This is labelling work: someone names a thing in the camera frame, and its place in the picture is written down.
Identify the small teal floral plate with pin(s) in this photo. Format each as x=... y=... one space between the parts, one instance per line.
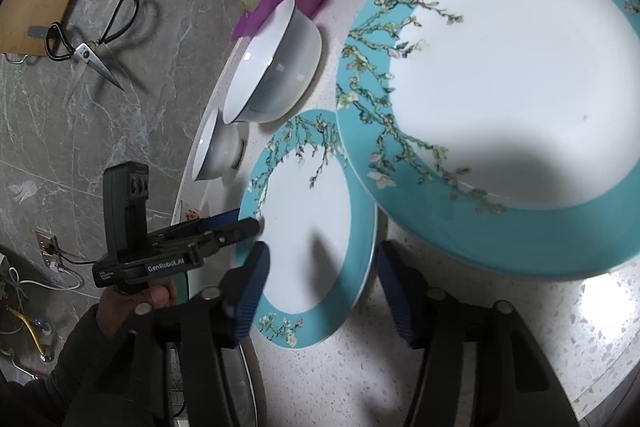
x=305 y=217

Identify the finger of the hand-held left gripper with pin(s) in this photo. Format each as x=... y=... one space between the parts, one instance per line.
x=235 y=232
x=220 y=219

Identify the large teal floral plate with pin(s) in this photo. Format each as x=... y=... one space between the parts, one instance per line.
x=500 y=82

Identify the green radish piece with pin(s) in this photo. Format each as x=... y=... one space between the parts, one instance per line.
x=251 y=1

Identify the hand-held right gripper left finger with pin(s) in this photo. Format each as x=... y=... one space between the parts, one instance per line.
x=252 y=289

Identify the person's left hand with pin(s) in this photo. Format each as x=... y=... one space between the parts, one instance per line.
x=150 y=296

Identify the large white bowl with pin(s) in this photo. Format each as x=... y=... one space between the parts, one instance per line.
x=280 y=67

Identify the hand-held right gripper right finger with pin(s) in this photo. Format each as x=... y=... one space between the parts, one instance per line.
x=395 y=294

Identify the wall socket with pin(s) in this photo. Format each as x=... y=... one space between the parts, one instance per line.
x=47 y=248

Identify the person's left forearm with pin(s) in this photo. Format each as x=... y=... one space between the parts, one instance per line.
x=60 y=382

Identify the small white bowl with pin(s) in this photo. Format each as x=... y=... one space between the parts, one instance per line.
x=220 y=147

